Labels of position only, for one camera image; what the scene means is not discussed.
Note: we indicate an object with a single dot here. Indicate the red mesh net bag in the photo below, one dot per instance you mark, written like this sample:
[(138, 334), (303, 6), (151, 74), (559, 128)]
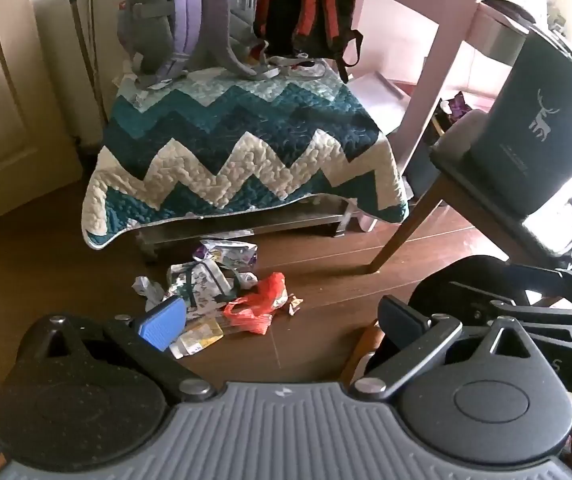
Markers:
[(256, 305)]

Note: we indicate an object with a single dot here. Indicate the metal bench frame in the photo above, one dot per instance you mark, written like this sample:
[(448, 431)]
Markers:
[(276, 220)]

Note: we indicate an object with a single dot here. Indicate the small candy wrapper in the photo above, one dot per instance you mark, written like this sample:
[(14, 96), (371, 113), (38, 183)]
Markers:
[(294, 305)]

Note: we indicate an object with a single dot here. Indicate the teal white zigzag quilt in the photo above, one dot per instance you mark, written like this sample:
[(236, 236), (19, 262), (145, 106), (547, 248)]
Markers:
[(246, 125)]

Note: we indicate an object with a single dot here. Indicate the grey purple backpack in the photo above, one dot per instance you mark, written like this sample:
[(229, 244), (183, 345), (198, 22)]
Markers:
[(151, 25)]

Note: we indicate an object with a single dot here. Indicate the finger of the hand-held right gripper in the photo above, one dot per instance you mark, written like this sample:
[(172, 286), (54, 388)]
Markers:
[(540, 312)]

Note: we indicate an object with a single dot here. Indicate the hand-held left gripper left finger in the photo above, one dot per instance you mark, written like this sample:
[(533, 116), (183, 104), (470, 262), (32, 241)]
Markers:
[(161, 322)]

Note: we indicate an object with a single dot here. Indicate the white flat board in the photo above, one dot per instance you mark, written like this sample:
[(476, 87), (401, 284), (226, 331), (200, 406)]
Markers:
[(378, 97)]

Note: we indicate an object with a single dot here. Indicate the black red backpack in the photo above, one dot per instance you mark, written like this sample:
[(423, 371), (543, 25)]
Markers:
[(286, 15)]

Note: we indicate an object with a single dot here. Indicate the purple snack wrapper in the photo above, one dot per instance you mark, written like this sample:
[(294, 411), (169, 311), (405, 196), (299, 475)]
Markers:
[(231, 252)]

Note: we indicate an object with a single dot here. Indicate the pink wooden furniture frame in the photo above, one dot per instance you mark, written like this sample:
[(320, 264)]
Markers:
[(435, 70)]

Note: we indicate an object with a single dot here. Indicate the wooden chair grey cushion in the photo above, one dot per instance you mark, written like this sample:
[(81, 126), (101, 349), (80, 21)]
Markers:
[(405, 230)]

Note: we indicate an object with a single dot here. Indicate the dark tripod stand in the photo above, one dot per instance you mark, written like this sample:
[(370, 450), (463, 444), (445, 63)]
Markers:
[(78, 25)]

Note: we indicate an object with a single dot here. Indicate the purple orange snack bag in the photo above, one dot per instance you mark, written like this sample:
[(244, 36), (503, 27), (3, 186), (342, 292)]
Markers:
[(458, 107)]

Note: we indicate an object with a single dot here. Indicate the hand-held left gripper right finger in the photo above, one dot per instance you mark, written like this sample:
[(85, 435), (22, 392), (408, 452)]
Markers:
[(400, 317)]

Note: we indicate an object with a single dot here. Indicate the crumpled silver wrapper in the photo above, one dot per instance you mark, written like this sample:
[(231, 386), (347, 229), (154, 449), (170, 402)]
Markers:
[(148, 287)]

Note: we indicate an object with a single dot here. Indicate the small crumpled white paper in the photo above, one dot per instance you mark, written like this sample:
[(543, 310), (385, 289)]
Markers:
[(141, 87)]

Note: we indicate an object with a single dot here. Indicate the yellow packet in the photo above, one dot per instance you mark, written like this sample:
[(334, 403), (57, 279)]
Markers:
[(201, 332)]

